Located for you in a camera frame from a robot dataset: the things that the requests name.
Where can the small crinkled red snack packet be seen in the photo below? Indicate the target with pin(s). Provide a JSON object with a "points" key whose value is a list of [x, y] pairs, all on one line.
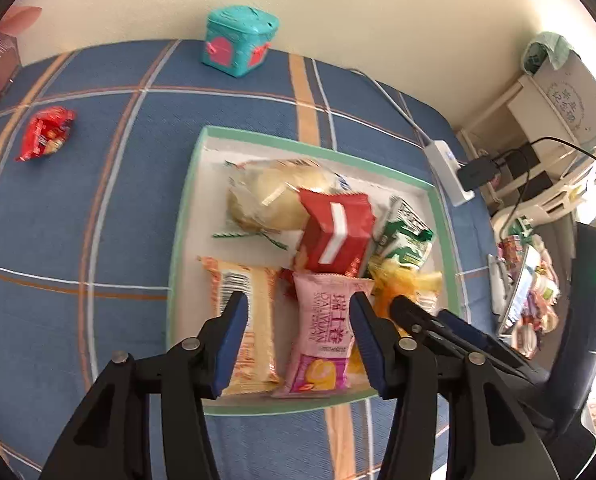
{"points": [[45, 132]]}

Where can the white power strip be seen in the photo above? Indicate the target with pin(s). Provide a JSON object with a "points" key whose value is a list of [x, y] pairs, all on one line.
{"points": [[443, 170]]}

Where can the white wooden shelf unit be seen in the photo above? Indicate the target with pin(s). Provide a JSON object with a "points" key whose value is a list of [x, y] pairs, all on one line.
{"points": [[523, 120]]}

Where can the pink cake roll packet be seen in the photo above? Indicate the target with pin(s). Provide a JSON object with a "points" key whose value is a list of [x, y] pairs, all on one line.
{"points": [[323, 330]]}

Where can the orange beige biscuit packet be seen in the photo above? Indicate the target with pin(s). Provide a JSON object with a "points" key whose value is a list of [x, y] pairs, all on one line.
{"points": [[258, 300]]}

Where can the white tray with green rim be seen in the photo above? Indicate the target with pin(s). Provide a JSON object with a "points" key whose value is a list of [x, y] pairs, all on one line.
{"points": [[212, 160]]}

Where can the teal toy box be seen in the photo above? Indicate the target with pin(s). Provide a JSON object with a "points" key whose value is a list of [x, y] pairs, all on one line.
{"points": [[237, 40]]}

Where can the round cookie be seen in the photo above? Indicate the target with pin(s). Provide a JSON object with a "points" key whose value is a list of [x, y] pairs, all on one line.
{"points": [[273, 242]]}

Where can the green white snack pouch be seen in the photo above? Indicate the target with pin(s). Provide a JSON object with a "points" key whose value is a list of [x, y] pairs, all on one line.
{"points": [[403, 240]]}

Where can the pile of colourful trinkets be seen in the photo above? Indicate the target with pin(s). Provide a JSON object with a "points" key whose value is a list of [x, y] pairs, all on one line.
{"points": [[545, 300]]}

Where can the red packet with white stripe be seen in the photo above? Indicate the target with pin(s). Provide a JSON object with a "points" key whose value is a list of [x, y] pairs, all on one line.
{"points": [[335, 230]]}

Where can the orange bread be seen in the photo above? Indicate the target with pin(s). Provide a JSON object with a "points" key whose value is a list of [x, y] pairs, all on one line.
{"points": [[403, 280]]}

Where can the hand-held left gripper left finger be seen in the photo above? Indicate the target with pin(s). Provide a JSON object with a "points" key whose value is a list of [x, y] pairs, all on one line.
{"points": [[230, 345]]}

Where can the green cloth bundle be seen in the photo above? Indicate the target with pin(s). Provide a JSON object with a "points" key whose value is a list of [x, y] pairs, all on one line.
{"points": [[545, 52]]}

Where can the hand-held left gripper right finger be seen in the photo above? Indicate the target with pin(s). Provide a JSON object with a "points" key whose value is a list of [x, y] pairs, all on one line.
{"points": [[370, 345]]}

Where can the smartphone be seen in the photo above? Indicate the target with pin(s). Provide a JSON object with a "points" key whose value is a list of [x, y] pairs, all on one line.
{"points": [[520, 290]]}

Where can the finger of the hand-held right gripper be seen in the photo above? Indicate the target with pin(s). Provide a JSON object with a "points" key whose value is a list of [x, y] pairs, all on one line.
{"points": [[473, 335], [418, 322]]}

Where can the black charger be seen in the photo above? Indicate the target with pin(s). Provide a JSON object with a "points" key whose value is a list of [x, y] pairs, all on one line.
{"points": [[478, 174]]}

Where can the grey printed box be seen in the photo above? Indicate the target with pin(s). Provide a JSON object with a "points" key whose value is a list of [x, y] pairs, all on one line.
{"points": [[578, 95]]}

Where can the white phone stand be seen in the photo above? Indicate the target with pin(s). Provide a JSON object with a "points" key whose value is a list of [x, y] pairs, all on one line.
{"points": [[497, 285]]}

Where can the round bun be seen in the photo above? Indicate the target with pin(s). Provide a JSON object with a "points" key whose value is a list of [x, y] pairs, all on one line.
{"points": [[273, 195]]}

